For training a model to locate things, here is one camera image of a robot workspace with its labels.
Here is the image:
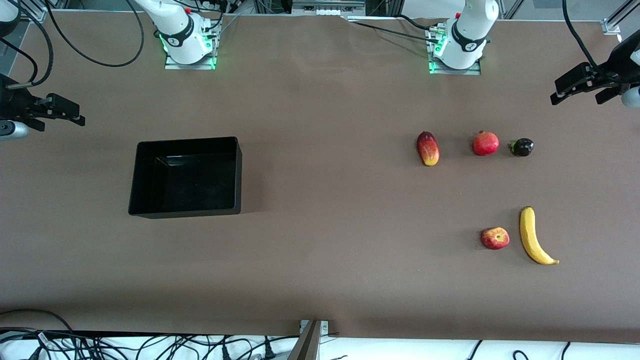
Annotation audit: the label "grey aluminium camera post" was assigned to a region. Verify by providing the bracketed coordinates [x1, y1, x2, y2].
[287, 320, 322, 360]

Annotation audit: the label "black looped cable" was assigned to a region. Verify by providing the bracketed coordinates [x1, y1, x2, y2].
[0, 308, 76, 333]

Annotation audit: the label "red pomegranate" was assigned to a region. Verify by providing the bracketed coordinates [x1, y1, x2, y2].
[472, 130, 500, 156]

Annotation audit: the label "black plastic box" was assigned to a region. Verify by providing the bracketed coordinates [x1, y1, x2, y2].
[128, 136, 243, 219]

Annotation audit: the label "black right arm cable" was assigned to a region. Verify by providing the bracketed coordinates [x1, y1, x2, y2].
[0, 0, 146, 90]

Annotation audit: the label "yellow banana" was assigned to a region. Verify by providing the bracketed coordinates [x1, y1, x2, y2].
[519, 206, 560, 266]

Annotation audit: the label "red apple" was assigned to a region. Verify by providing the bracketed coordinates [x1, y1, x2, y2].
[481, 227, 511, 251]

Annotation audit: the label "red yellow mango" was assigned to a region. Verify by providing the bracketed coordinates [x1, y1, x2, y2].
[416, 131, 441, 167]

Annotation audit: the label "black cable on table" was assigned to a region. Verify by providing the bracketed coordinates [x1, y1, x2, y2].
[345, 14, 443, 45]

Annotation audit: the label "silver post bracket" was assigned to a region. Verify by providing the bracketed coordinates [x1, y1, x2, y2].
[299, 320, 330, 337]

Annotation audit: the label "tangled black cables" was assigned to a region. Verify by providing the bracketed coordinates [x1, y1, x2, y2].
[0, 327, 301, 360]

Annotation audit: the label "silver power strip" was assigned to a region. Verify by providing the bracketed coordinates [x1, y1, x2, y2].
[292, 0, 366, 18]

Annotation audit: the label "dark purple mangosteen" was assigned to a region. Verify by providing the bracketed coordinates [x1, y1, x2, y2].
[508, 137, 535, 158]

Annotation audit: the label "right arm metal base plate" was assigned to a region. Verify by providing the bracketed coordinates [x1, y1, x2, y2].
[164, 27, 217, 71]

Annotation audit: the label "aluminium frame profile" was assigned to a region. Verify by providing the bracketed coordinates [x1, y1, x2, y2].
[14, 6, 49, 23]

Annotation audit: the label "brown table cover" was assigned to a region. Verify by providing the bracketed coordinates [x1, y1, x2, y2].
[0, 10, 640, 343]

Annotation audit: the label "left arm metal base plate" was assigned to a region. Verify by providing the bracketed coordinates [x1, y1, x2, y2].
[427, 27, 482, 76]

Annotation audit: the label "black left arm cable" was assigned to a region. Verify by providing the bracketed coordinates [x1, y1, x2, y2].
[561, 0, 598, 71]

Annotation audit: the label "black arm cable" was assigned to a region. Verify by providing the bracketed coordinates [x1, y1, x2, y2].
[561, 0, 598, 71]
[0, 0, 146, 90]

